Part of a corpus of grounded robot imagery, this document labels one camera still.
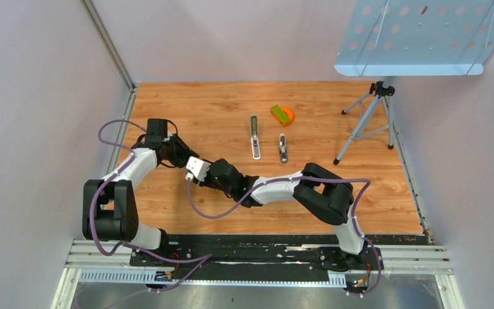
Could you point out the grey tripod stand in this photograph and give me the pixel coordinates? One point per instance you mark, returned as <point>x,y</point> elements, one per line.
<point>380,93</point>

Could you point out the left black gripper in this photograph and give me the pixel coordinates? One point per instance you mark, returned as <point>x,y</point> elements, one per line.
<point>184,152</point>

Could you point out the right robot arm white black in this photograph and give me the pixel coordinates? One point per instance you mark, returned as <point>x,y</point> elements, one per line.
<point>325,195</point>

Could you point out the light blue perforated tray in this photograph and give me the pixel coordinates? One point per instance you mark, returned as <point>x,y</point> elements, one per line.
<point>417,38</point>

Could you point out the small silver stapler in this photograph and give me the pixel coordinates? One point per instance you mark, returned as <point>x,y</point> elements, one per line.
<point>283,154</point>

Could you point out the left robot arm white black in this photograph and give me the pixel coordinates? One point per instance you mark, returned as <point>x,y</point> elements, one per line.
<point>109,207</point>

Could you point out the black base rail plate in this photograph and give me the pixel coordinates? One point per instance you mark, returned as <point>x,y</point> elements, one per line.
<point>270,257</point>

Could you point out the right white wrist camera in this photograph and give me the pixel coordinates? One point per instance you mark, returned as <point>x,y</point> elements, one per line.
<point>197,169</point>

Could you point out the green orange tape dispenser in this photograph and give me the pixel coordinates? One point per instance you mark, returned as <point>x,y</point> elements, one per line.
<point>285,116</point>

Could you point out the beige grey stapler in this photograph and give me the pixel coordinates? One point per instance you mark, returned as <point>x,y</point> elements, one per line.
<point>256,152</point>

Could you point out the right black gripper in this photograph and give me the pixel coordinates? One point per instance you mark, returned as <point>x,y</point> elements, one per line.
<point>206,183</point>

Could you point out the white slotted cable duct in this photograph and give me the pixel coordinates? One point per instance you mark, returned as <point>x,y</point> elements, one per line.
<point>152,277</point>

